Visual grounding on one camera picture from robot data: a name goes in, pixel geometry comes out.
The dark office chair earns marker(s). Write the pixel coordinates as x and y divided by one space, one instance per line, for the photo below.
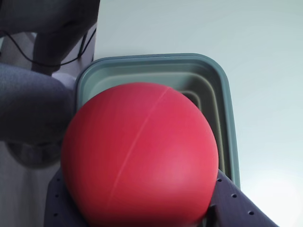
28 101

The red ball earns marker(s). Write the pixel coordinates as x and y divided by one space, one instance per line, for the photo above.
142 153

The blue grey gripper finger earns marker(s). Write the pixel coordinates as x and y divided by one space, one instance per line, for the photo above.
236 210
56 208

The grey collapsible container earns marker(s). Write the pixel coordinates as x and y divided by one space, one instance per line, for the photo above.
165 71

